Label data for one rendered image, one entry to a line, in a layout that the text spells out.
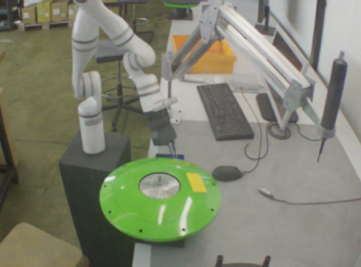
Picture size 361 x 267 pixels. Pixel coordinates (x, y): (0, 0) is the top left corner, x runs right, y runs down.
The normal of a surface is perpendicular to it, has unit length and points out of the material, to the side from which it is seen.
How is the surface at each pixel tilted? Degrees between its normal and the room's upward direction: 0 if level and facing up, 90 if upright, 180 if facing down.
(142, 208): 14
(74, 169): 90
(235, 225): 0
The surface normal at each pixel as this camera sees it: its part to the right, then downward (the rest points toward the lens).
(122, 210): -0.26, -0.64
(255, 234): 0.03, -0.84
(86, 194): -0.16, 0.53
